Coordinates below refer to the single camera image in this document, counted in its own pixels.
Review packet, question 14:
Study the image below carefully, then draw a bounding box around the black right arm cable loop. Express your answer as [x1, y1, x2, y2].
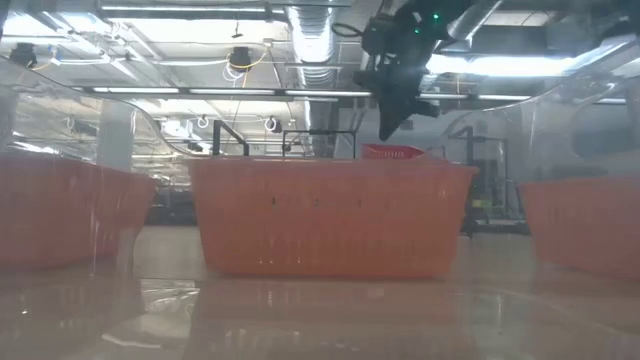
[330, 21, 365, 40]

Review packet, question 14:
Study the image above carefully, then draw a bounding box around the long ceiling light bar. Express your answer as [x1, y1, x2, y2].
[74, 86, 532, 102]

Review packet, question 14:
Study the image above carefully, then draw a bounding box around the clear plastic basket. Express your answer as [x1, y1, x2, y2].
[427, 37, 640, 301]
[0, 53, 201, 281]

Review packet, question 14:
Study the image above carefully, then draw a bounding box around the black ceiling device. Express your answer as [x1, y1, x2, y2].
[9, 42, 39, 69]
[228, 45, 254, 71]

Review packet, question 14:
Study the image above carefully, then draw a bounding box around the bright ceiling light panel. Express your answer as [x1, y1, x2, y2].
[424, 53, 576, 79]

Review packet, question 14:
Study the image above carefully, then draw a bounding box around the orange slotted plastic basket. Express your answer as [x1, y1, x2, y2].
[518, 174, 640, 281]
[188, 156, 480, 280]

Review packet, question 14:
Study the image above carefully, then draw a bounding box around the silver ribbed ventilation duct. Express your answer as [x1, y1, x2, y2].
[285, 3, 344, 157]

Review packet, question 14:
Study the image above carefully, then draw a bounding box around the black metal equipment stand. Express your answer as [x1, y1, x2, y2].
[447, 124, 531, 239]

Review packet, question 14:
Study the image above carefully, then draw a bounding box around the black wire shelf frame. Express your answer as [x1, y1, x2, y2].
[212, 118, 357, 160]

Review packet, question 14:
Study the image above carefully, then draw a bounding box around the red slotted plastic basket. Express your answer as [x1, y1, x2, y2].
[361, 143, 426, 161]
[0, 152, 158, 271]

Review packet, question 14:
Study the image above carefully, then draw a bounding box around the ceiling light tube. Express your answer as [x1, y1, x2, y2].
[99, 3, 287, 15]

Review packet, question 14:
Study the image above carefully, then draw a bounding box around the yellow ceiling cable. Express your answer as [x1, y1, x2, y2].
[227, 49, 270, 71]

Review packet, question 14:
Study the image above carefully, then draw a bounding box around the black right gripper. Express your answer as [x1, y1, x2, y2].
[352, 49, 441, 142]

